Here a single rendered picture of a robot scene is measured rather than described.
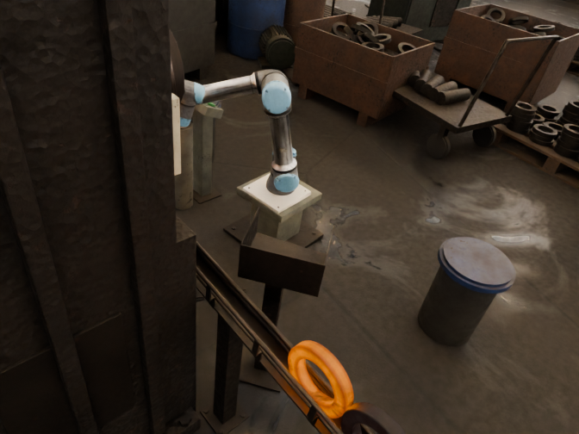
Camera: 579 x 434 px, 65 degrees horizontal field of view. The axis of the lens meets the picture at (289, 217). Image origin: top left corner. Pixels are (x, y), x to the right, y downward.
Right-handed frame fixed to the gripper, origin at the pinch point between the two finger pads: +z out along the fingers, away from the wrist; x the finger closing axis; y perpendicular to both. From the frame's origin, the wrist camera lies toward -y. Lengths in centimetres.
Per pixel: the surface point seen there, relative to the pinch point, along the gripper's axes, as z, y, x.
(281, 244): -69, -15, 62
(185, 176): -42, -61, -34
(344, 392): -70, -1, 126
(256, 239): -60, -17, 61
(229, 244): -71, -77, -4
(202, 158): -49, -54, -46
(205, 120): -45, -31, -47
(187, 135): -37, -36, -35
